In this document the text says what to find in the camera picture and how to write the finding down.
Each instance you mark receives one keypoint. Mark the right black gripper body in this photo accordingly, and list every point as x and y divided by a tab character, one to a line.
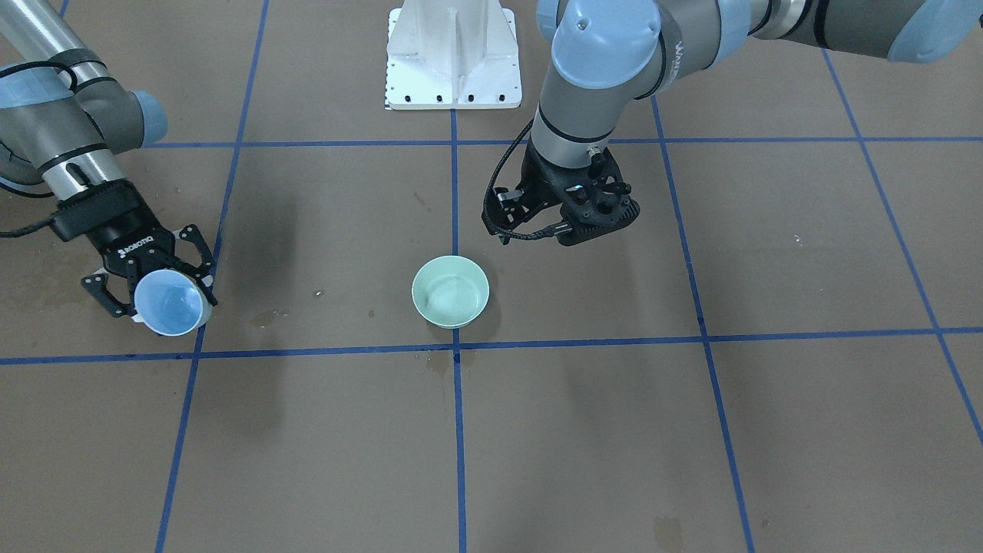
132	241

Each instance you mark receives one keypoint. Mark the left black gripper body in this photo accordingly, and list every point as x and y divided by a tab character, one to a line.
540	190

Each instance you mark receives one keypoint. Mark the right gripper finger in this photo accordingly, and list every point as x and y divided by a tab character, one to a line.
96	284
196	259

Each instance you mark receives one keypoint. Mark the light blue plastic cup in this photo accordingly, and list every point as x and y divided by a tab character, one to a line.
170	303

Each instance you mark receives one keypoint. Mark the mint green ceramic bowl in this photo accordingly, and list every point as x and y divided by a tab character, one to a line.
450	291

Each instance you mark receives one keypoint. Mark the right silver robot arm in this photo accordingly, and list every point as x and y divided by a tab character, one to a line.
65	120

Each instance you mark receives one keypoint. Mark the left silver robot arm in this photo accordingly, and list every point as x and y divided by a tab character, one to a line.
605	54

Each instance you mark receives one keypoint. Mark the brown paper table cover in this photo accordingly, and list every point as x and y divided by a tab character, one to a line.
783	354

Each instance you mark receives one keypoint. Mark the white camera mast base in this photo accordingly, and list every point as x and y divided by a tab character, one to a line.
452	55

